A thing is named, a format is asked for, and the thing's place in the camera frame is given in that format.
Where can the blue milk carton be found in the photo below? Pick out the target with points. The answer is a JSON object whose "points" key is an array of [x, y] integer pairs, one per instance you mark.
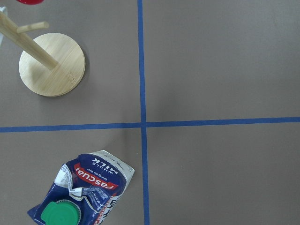
{"points": [[84, 191]]}

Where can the red cup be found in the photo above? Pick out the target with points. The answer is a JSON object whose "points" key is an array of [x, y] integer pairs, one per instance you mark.
{"points": [[30, 2]]}

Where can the wooden mug tree stand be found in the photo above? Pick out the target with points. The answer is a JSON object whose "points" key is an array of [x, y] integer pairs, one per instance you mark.
{"points": [[50, 65]]}

